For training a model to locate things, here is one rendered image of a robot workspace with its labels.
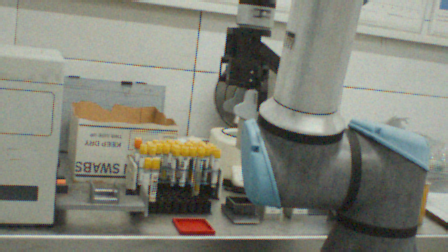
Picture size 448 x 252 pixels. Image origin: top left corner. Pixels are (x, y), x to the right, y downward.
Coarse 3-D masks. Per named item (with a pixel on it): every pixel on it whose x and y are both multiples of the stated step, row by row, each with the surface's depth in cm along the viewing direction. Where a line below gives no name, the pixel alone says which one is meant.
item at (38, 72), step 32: (0, 64) 87; (32, 64) 89; (64, 64) 91; (0, 96) 88; (32, 96) 90; (0, 128) 89; (32, 128) 91; (0, 160) 90; (32, 160) 92; (0, 192) 91; (32, 192) 93; (64, 192) 104; (0, 224) 92; (32, 224) 94
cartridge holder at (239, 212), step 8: (232, 200) 116; (240, 200) 116; (248, 200) 115; (224, 208) 115; (232, 208) 111; (240, 208) 111; (248, 208) 111; (232, 216) 110; (240, 216) 110; (248, 216) 110; (256, 216) 111
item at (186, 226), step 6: (174, 222) 104; (180, 222) 105; (186, 222) 106; (192, 222) 106; (198, 222) 107; (204, 222) 107; (180, 228) 100; (186, 228) 103; (192, 228) 103; (198, 228) 103; (204, 228) 104; (210, 228) 103; (180, 234) 99; (186, 234) 100; (192, 234) 100; (198, 234) 100; (204, 234) 101; (210, 234) 101
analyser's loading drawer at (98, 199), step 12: (96, 192) 103; (108, 192) 104; (144, 192) 102; (60, 204) 96; (72, 204) 96; (84, 204) 97; (96, 204) 98; (108, 204) 99; (120, 204) 100; (132, 204) 101; (144, 204) 101
